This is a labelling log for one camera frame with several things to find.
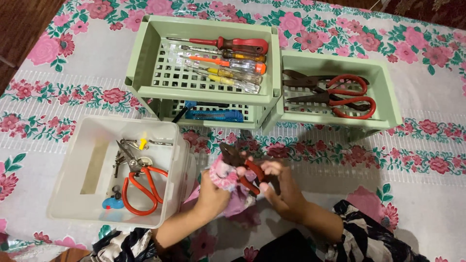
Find green basket with knife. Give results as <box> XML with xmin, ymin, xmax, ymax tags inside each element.
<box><xmin>147</xmin><ymin>96</ymin><xmax>278</xmax><ymax>131</ymax></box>

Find floral tablecloth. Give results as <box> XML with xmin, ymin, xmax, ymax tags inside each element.
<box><xmin>0</xmin><ymin>0</ymin><xmax>466</xmax><ymax>262</ymax></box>

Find red handled screwdriver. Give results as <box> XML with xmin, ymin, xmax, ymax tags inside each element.
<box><xmin>166</xmin><ymin>36</ymin><xmax>269</xmax><ymax>55</ymax></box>

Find person's black white patterned clothing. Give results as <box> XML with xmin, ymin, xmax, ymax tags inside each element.
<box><xmin>90</xmin><ymin>199</ymin><xmax>431</xmax><ymax>262</ymax></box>

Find blue utility knife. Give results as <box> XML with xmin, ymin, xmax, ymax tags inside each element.
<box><xmin>184</xmin><ymin>109</ymin><xmax>245</xmax><ymax>123</ymax></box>

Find red handled pliers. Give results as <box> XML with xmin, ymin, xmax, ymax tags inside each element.
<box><xmin>219</xmin><ymin>142</ymin><xmax>282</xmax><ymax>196</ymax></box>

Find small dark metal parts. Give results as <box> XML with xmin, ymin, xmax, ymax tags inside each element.
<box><xmin>112</xmin><ymin>151</ymin><xmax>126</xmax><ymax>179</ymax></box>

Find person's right hand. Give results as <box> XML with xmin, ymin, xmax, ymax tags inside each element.
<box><xmin>259</xmin><ymin>160</ymin><xmax>309</xmax><ymax>223</ymax></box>

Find large red handled scissors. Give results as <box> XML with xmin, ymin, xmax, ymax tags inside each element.
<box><xmin>282</xmin><ymin>69</ymin><xmax>370</xmax><ymax>97</ymax></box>
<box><xmin>285</xmin><ymin>89</ymin><xmax>377</xmax><ymax>120</ymax></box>

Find orange clear handled screwdriver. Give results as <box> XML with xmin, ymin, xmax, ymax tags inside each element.
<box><xmin>178</xmin><ymin>52</ymin><xmax>267</xmax><ymax>75</ymax></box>

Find person's left hand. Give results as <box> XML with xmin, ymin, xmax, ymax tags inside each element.
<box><xmin>194</xmin><ymin>156</ymin><xmax>255</xmax><ymax>220</ymax></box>

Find thin red handled scissors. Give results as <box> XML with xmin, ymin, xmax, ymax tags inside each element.
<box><xmin>116</xmin><ymin>140</ymin><xmax>169</xmax><ymax>216</ymax></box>

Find green basket with scissors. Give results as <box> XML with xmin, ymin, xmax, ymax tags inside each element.
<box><xmin>261</xmin><ymin>50</ymin><xmax>404</xmax><ymax>142</ymax></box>

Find small blue plastic piece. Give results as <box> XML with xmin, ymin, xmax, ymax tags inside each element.
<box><xmin>101</xmin><ymin>196</ymin><xmax>125</xmax><ymax>211</ymax></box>

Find yellow clear handled screwdriver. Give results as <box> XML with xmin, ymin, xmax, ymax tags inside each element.
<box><xmin>192</xmin><ymin>71</ymin><xmax>261</xmax><ymax>95</ymax></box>
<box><xmin>185</xmin><ymin>62</ymin><xmax>264</xmax><ymax>85</ymax></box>

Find brown yellow handled screwdriver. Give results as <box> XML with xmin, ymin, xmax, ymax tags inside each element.
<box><xmin>181</xmin><ymin>45</ymin><xmax>267</xmax><ymax>63</ymax></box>

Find pink floral cloth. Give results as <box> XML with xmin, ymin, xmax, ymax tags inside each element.
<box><xmin>181</xmin><ymin>154</ymin><xmax>263</xmax><ymax>228</ymax></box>

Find black blue handled tool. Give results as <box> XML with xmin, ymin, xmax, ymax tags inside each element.
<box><xmin>171</xmin><ymin>101</ymin><xmax>231</xmax><ymax>124</ymax></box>

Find white plastic box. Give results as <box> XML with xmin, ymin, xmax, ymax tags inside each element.
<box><xmin>46</xmin><ymin>115</ymin><xmax>197</xmax><ymax>230</ymax></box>

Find green basket with screwdrivers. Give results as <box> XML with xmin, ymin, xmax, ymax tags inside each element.
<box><xmin>125</xmin><ymin>15</ymin><xmax>282</xmax><ymax>108</ymax></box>

